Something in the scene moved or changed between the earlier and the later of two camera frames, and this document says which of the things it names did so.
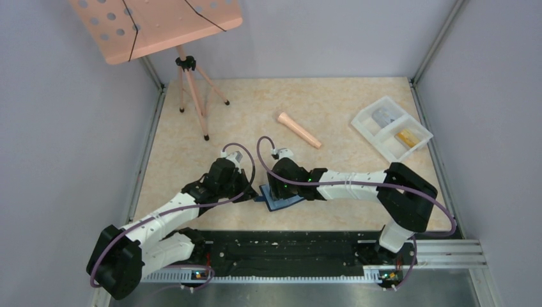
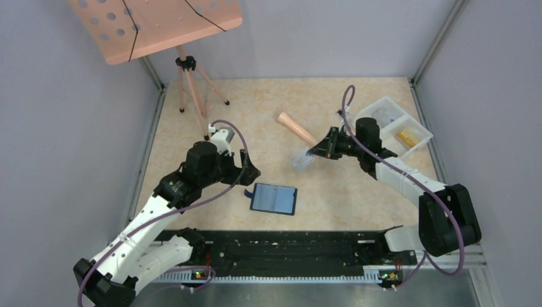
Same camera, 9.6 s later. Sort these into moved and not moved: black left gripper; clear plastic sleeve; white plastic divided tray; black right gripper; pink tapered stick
Moved: black right gripper; black left gripper
Not moved: white plastic divided tray; clear plastic sleeve; pink tapered stick
